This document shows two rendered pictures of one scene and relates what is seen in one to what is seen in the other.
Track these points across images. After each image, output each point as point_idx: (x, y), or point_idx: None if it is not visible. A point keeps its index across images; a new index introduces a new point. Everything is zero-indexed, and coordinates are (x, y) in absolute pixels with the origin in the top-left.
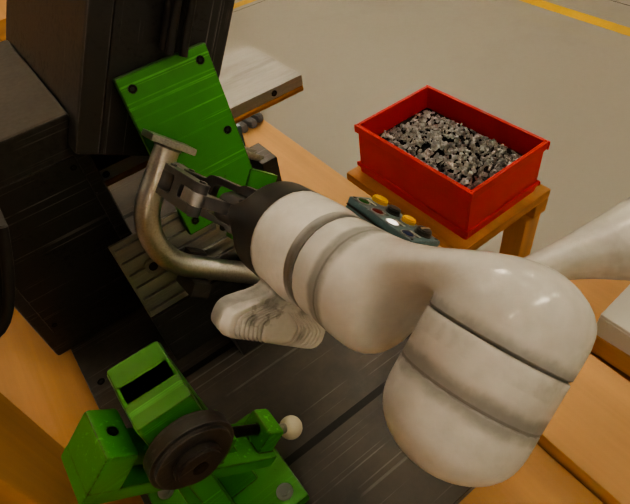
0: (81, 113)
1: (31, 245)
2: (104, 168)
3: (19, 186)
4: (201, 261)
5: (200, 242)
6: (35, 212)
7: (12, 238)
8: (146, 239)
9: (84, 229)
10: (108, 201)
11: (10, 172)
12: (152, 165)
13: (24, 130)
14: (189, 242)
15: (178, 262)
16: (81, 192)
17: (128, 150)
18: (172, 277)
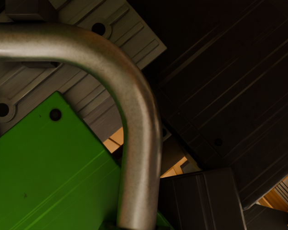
0: (241, 224)
1: (237, 32)
2: (165, 139)
3: (273, 106)
4: (33, 53)
5: (32, 77)
6: (245, 75)
7: (262, 38)
8: (136, 78)
9: (180, 62)
10: (161, 104)
11: (286, 121)
12: (155, 196)
13: (285, 176)
14: (50, 75)
15: (75, 47)
16: (199, 111)
17: (167, 187)
18: (62, 15)
